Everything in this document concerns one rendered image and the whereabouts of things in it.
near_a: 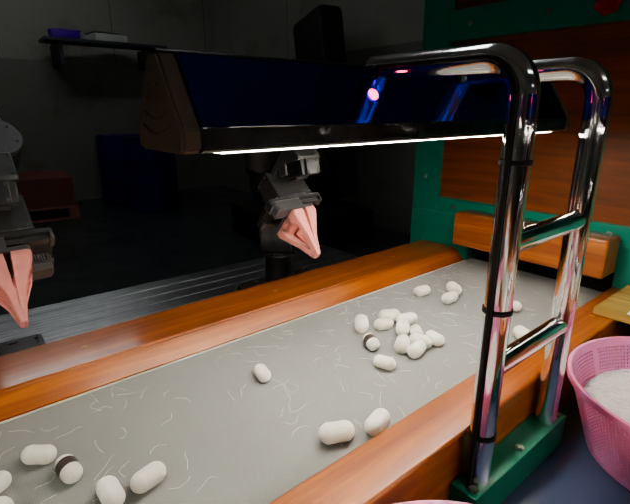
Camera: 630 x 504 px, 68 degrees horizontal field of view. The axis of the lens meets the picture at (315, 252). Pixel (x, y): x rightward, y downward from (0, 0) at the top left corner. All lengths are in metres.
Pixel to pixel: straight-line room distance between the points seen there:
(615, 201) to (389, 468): 0.68
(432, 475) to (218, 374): 0.30
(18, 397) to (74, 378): 0.06
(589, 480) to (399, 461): 0.26
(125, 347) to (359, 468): 0.37
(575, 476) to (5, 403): 0.65
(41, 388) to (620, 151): 0.95
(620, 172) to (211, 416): 0.78
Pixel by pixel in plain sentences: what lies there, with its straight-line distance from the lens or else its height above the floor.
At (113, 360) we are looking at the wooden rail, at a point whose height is 0.76.
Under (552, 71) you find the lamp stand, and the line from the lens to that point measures 0.56.
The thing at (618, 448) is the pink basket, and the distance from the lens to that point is 0.63.
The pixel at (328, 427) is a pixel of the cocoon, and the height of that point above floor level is 0.76.
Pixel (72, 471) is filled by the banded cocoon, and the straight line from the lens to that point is 0.52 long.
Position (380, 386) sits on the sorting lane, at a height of 0.74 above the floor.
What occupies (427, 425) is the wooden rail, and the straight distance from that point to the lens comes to 0.52.
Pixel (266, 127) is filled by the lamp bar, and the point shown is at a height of 1.06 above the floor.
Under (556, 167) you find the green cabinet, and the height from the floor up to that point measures 0.96.
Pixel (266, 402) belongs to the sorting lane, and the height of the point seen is 0.74.
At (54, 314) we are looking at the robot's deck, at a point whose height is 0.67.
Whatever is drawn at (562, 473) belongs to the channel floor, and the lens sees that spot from 0.65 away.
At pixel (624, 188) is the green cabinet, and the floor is 0.94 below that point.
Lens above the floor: 1.07
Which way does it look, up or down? 17 degrees down
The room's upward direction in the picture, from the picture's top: straight up
